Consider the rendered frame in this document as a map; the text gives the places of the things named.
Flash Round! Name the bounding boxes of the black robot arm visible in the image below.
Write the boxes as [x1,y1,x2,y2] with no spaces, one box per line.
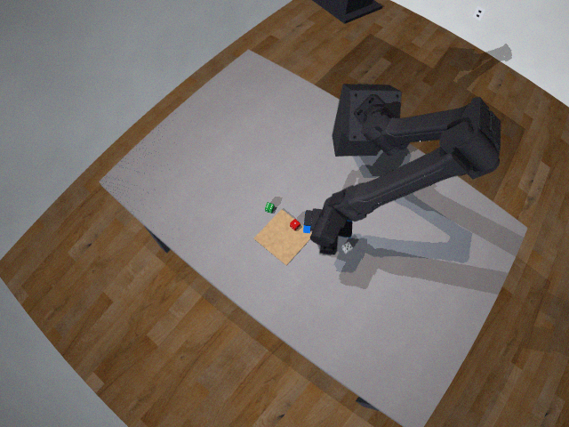
[310,94,501,255]

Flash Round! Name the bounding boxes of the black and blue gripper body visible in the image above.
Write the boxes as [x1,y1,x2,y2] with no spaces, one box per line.
[304,208,352,238]

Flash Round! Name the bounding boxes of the white die with black pips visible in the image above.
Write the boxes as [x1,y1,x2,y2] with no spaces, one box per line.
[342,242,353,254]

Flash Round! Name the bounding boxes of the tan mat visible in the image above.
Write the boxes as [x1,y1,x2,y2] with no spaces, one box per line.
[254,209,312,265]

